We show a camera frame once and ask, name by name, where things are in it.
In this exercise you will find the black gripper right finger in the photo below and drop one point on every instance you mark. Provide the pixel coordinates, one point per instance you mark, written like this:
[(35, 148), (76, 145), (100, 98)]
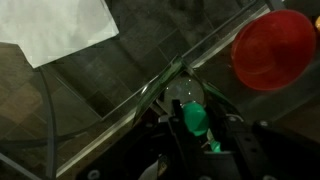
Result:
[(229, 131)]

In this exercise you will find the white paper napkin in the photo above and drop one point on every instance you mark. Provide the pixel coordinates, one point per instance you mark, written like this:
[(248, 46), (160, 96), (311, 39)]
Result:
[(47, 30)]

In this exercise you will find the clear bottle green cap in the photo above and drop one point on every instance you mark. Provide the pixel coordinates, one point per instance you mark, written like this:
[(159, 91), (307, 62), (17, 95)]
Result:
[(192, 101)]

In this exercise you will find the red plastic bowl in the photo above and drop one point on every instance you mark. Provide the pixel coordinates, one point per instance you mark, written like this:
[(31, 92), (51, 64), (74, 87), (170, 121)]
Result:
[(273, 50)]

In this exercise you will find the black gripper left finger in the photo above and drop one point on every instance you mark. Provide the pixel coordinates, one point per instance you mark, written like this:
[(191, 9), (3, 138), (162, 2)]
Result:
[(185, 143)]

